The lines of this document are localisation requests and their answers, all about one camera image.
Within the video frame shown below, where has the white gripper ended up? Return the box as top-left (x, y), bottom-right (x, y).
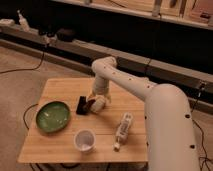
top-left (87, 93), bottom-right (111, 113)

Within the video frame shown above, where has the brown red elongated object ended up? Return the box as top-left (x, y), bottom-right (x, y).
top-left (83, 99), bottom-right (96, 111)

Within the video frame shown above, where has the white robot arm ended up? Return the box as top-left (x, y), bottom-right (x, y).
top-left (91, 56), bottom-right (200, 171)

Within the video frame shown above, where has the black smartphone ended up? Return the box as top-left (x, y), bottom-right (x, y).
top-left (76, 96), bottom-right (88, 115)

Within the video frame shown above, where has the white paper cup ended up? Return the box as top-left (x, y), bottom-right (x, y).
top-left (74, 129), bottom-right (95, 153)

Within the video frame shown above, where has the green bowl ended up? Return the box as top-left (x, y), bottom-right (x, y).
top-left (36, 101), bottom-right (71, 133)

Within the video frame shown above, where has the black device on ledge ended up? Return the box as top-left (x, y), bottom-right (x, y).
top-left (56, 28), bottom-right (76, 42)

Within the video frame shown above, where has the white spray bottle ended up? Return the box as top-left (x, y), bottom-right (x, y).
top-left (17, 11), bottom-right (30, 31)

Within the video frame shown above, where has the black cable under table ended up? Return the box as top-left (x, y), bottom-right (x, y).
top-left (22, 103), bottom-right (39, 130)

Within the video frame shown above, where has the black floor cable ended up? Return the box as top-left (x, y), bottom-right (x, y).
top-left (0, 46), bottom-right (47, 75)

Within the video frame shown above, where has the black cable right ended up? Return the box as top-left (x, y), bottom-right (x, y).
top-left (189, 85), bottom-right (213, 171)

